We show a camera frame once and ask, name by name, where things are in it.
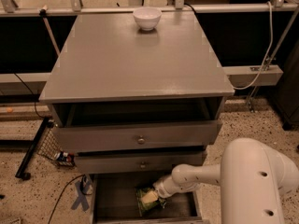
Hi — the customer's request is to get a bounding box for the white hanging cable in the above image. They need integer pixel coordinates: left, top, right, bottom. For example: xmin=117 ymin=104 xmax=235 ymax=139
xmin=233 ymin=1 xmax=274 ymax=91

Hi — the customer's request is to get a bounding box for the black metal floor bar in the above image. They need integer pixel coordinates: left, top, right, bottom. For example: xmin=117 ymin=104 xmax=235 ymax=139
xmin=15 ymin=118 xmax=49 ymax=180

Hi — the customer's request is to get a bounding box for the small can in basket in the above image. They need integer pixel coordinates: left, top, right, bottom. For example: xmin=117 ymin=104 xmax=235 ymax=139
xmin=54 ymin=151 xmax=74 ymax=163

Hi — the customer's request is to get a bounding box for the grey drawer cabinet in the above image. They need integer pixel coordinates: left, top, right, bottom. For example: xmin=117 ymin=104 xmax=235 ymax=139
xmin=38 ymin=11 xmax=235 ymax=224

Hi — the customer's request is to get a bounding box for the wire mesh basket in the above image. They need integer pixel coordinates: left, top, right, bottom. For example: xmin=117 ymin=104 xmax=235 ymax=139
xmin=37 ymin=128 xmax=75 ymax=167

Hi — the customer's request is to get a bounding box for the black floor cable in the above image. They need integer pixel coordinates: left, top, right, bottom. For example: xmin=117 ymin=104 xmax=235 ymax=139
xmin=47 ymin=174 xmax=86 ymax=224

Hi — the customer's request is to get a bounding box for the grey middle drawer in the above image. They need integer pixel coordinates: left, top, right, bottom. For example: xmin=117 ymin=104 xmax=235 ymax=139
xmin=75 ymin=150 xmax=206 ymax=174

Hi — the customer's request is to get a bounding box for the grey tape cross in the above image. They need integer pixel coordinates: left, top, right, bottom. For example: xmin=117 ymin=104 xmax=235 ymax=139
xmin=71 ymin=176 xmax=91 ymax=211

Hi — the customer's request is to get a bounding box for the green jalapeno chip bag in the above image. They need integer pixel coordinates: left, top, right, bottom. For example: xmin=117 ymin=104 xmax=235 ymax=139
xmin=135 ymin=187 xmax=166 ymax=216

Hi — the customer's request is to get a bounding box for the brass top drawer knob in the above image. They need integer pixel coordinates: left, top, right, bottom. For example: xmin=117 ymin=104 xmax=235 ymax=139
xmin=137 ymin=136 xmax=146 ymax=145

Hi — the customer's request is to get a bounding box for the wooden stick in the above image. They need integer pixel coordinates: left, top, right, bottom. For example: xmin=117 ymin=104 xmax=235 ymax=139
xmin=39 ymin=5 xmax=60 ymax=57

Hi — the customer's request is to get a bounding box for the metal railing frame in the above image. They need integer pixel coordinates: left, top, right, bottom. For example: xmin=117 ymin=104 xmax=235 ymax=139
xmin=0 ymin=0 xmax=299 ymax=19

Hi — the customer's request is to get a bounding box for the grey open bottom drawer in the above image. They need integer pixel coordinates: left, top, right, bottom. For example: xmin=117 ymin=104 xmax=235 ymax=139
xmin=90 ymin=171 xmax=210 ymax=224

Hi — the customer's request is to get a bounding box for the white ceramic bowl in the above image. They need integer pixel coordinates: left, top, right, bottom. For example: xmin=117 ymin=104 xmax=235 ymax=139
xmin=133 ymin=7 xmax=162 ymax=31

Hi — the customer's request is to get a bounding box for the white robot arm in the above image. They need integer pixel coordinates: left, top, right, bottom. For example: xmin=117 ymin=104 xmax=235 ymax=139
xmin=137 ymin=138 xmax=299 ymax=224

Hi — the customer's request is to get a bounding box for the grey top drawer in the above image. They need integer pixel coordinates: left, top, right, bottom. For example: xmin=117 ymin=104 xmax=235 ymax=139
xmin=54 ymin=120 xmax=222 ymax=153

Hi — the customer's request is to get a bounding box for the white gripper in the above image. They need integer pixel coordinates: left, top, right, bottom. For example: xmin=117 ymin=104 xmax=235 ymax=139
xmin=141 ymin=175 xmax=179 ymax=203

